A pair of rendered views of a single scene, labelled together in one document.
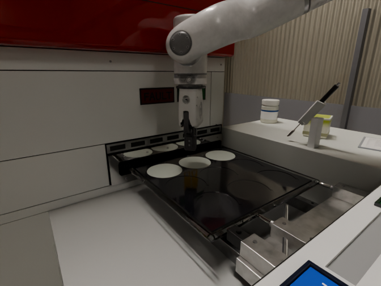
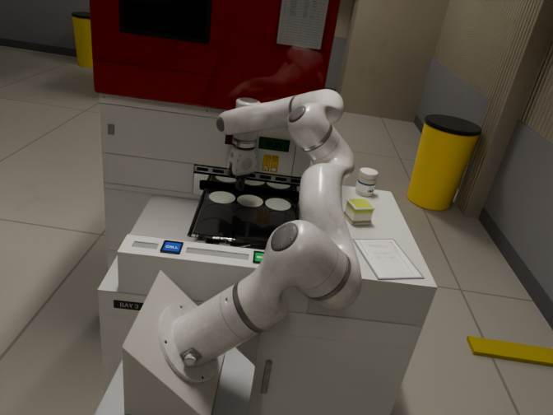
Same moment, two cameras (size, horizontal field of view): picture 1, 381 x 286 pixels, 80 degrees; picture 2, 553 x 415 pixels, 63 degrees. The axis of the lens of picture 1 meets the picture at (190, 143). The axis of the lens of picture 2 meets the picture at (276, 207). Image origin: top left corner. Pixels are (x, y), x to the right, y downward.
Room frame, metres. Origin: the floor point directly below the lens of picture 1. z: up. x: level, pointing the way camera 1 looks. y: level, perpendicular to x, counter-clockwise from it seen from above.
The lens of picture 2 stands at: (-0.59, -0.93, 1.70)
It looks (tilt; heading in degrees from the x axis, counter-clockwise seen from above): 28 degrees down; 32
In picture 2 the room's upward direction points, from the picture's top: 9 degrees clockwise
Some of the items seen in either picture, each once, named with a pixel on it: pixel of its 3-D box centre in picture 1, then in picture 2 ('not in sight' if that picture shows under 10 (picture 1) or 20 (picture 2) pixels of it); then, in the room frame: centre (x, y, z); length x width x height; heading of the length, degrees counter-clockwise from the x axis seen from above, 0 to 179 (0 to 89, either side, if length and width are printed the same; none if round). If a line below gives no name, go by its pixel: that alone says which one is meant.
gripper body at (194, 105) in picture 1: (190, 104); (243, 157); (0.61, 0.00, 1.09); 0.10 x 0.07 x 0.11; 167
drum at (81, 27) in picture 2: not in sight; (90, 40); (3.67, 5.53, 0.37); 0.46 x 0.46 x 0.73
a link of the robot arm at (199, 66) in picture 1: (190, 45); (245, 118); (0.61, 0.00, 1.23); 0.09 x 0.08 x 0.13; 170
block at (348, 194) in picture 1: (354, 195); not in sight; (0.47, -0.38, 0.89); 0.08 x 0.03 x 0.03; 36
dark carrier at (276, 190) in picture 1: (217, 175); (248, 214); (0.58, -0.08, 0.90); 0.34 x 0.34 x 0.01; 36
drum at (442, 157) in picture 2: not in sight; (439, 163); (3.39, -0.04, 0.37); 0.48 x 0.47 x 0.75; 32
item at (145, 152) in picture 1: (173, 155); (248, 189); (0.74, 0.06, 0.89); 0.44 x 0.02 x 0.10; 126
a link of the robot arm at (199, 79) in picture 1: (190, 80); (243, 141); (0.61, 0.00, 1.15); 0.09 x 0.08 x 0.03; 167
